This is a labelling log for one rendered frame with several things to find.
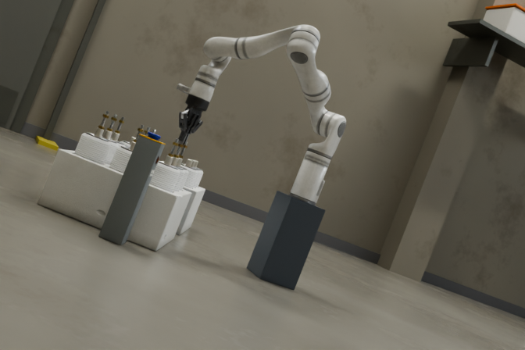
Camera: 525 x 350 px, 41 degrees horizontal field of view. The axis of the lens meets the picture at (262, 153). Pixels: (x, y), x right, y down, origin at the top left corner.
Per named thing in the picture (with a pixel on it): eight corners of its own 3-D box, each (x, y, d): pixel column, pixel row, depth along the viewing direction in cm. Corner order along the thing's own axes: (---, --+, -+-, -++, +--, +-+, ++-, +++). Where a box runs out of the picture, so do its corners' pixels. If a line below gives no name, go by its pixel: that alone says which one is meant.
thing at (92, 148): (92, 195, 227) (113, 143, 228) (87, 198, 218) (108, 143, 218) (64, 184, 227) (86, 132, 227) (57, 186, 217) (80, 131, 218)
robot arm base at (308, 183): (306, 201, 257) (323, 158, 258) (317, 206, 249) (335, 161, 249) (284, 193, 254) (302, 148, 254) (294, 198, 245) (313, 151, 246)
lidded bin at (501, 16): (513, 56, 546) (524, 29, 546) (545, 56, 514) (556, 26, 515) (474, 34, 531) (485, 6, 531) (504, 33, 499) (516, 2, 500)
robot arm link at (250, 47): (240, 27, 229) (233, 47, 225) (315, 19, 216) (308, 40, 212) (252, 46, 236) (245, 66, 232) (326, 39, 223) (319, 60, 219)
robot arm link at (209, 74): (205, 85, 241) (191, 77, 233) (222, 44, 241) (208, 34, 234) (221, 91, 237) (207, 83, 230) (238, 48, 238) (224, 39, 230)
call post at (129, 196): (126, 243, 208) (166, 144, 209) (121, 245, 201) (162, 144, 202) (103, 234, 208) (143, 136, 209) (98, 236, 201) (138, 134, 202)
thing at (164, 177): (151, 219, 228) (173, 166, 229) (164, 227, 220) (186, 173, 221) (126, 211, 223) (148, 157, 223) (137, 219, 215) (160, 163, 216)
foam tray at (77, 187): (173, 239, 253) (191, 192, 253) (155, 251, 214) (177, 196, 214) (72, 199, 253) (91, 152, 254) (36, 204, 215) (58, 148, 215)
